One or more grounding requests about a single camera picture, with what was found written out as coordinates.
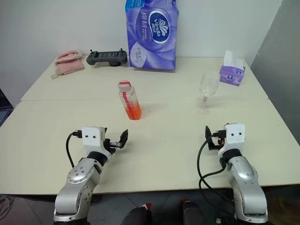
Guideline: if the dark blue crate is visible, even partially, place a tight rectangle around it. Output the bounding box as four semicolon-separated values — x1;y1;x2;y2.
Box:
0;88;13;128

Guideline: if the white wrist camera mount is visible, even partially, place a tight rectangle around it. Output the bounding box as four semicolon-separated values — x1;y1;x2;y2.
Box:
224;122;246;144
82;126;105;148

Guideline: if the dark rounded shape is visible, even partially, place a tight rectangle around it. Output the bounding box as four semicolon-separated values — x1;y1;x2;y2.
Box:
180;198;220;225
126;202;153;225

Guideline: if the red and white bottle cap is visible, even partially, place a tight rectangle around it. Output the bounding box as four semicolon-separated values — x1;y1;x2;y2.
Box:
118;81;132;91

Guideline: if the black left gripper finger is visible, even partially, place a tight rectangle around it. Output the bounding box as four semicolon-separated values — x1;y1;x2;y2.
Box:
118;129;129;149

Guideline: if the grey partition panel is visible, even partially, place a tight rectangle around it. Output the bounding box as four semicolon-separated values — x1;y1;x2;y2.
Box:
249;0;300;150

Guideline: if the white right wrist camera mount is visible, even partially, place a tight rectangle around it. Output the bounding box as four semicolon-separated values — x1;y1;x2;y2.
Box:
224;122;246;144

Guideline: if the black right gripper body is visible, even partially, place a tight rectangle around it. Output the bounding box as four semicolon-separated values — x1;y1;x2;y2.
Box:
208;130;226;151

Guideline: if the small purple tissue box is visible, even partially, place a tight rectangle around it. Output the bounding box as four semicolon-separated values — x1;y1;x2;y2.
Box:
219;49;247;87

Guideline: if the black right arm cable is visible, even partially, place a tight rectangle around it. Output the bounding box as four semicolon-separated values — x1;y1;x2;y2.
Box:
197;132;238;225

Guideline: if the clear plastic cup red liquid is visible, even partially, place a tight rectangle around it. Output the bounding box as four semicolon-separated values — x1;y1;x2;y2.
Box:
117;81;142;121

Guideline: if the large purple tissue pack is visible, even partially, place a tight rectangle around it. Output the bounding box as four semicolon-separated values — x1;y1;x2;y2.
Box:
123;0;180;71

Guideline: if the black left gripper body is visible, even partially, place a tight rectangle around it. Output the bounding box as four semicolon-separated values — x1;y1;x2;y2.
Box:
103;127;121;153

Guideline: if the clear wine glass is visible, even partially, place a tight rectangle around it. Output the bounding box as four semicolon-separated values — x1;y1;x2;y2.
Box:
198;70;221;115

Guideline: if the grey handheld controller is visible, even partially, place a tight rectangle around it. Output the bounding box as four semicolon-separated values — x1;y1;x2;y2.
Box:
86;48;129;67

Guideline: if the pink folded towel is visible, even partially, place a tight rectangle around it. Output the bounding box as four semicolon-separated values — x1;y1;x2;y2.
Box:
51;49;85;80

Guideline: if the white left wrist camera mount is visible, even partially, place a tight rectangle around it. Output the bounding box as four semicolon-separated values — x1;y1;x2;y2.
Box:
82;126;105;148

